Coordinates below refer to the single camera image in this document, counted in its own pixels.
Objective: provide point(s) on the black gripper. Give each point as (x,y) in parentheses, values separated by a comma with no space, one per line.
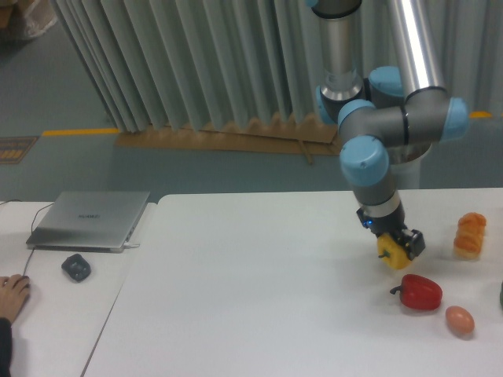
(387,220)

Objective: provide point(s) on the yellow bell pepper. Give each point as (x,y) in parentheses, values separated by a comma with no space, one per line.
(391,253)

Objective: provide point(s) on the black computer mouse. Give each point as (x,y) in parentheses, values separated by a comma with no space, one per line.
(27,283)

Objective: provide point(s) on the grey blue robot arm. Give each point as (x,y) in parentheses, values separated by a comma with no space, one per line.
(395,108)

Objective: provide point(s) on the dark sleeve forearm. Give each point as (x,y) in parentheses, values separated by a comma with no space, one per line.
(6,348)

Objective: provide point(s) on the red bell pepper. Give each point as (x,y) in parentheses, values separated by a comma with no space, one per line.
(418,293)

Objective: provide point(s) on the person's hand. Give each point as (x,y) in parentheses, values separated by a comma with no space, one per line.
(12,296)

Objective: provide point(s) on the orange bread loaf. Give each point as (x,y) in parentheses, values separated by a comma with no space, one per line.
(468,241)

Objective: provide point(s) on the brown egg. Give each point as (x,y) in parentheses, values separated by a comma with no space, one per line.
(459,320)

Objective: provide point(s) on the brown cardboard sheet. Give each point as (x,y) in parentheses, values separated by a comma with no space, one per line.
(308,137)

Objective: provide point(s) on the grey pleated curtain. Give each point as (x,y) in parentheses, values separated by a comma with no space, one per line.
(191,63)

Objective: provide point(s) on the silver closed laptop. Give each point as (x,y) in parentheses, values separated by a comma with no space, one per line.
(90,221)

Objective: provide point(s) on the black small controller device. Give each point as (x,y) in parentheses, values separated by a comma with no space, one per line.
(77,268)

